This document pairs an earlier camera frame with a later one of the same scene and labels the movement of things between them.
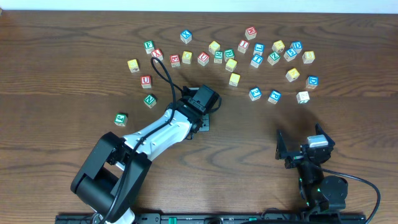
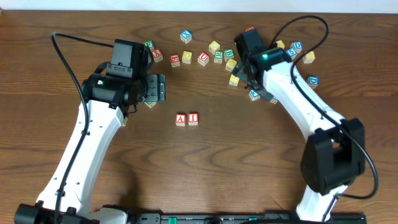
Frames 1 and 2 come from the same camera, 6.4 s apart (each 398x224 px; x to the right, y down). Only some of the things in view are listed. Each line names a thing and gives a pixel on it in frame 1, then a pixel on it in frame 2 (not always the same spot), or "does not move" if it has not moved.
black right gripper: x=298 y=157 to x=249 y=74
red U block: x=203 y=58 does not move
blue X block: x=186 y=36 does not move
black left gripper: x=204 y=123 to x=156 y=88
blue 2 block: x=255 y=94 does not move
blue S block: x=290 y=55 does not move
